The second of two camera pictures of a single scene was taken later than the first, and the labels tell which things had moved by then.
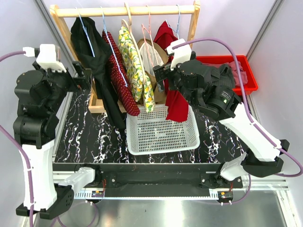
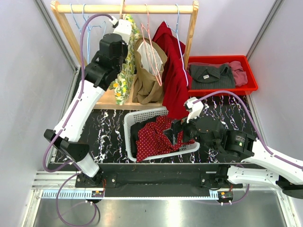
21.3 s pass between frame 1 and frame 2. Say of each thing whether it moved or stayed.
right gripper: moved
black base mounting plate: stayed
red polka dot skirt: moved
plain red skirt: stayed
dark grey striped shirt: stayed
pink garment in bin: stayed
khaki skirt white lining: stayed
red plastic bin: stayed
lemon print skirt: moved
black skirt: moved
